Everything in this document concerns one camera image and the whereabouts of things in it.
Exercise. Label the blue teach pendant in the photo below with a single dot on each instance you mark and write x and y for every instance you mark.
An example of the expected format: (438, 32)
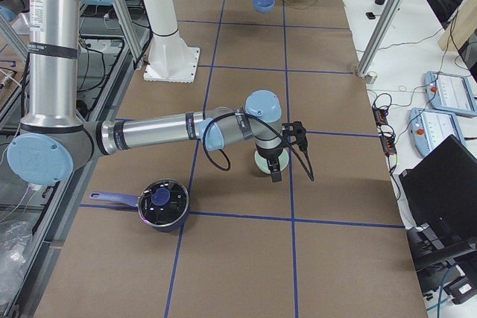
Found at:
(429, 127)
(450, 92)

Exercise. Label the blue bowl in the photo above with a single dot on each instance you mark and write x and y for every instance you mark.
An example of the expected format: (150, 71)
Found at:
(263, 6)

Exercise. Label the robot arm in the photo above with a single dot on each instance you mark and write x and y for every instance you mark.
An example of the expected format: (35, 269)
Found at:
(54, 140)

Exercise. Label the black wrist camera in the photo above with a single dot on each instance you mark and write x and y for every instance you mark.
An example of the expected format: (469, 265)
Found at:
(295, 133)

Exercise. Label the near blue teach pendant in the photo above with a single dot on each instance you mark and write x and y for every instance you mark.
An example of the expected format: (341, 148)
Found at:
(429, 127)

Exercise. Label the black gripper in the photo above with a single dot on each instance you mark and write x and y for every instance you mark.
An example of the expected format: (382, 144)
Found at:
(269, 154)

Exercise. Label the aluminium frame post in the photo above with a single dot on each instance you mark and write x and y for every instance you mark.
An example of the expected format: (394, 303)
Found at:
(382, 26)

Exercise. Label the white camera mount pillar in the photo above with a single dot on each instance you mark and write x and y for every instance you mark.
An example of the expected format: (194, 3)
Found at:
(169, 57)

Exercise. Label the clear plastic bag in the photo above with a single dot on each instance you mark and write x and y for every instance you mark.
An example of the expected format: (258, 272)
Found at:
(16, 238)

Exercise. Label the black laptop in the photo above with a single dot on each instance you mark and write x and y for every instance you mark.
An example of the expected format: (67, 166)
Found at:
(442, 188)

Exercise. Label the dark blue lidded saucepan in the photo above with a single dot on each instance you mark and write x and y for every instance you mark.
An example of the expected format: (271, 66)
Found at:
(163, 205)

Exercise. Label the far blue teach pendant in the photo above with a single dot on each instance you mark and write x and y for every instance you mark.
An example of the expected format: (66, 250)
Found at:
(450, 92)

